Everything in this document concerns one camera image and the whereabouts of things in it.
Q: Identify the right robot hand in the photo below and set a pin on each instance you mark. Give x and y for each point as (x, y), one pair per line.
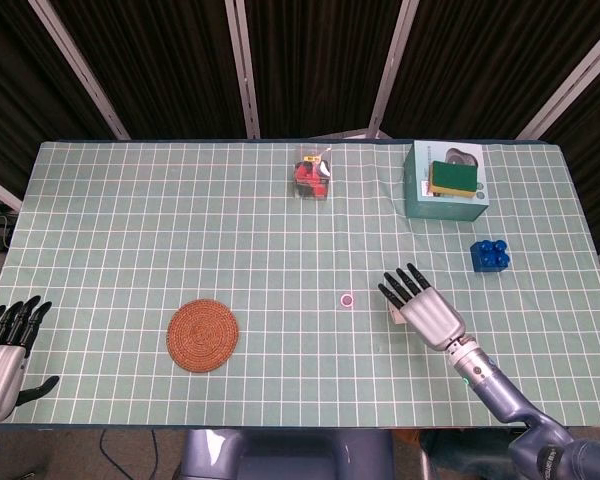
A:
(430, 312)

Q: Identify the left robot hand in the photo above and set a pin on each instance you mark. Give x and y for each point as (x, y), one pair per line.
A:
(0, 375)

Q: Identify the small pink ring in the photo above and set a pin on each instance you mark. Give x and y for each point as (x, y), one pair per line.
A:
(347, 299)

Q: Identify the green grid tablecloth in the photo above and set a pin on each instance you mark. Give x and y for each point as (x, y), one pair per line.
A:
(280, 260)

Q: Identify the blue toy building block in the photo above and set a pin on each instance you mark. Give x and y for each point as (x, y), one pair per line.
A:
(490, 256)

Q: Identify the teal cardboard box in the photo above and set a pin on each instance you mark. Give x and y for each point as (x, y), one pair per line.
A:
(442, 207)

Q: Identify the yellow green scrub sponge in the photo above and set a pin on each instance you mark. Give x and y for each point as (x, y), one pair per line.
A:
(454, 176)

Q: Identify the red toy in clear bag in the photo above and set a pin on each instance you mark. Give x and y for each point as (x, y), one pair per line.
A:
(311, 180)

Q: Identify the blue grey robot torso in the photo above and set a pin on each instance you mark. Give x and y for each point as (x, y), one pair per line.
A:
(290, 457)

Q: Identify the round woven rattan coaster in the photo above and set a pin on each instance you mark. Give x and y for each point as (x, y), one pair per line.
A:
(203, 335)

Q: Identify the dark pleated curtain backdrop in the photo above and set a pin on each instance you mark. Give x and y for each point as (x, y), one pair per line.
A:
(180, 65)

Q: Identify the white partition frame post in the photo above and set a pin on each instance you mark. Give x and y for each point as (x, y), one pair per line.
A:
(81, 70)
(391, 70)
(0, 192)
(243, 70)
(570, 86)

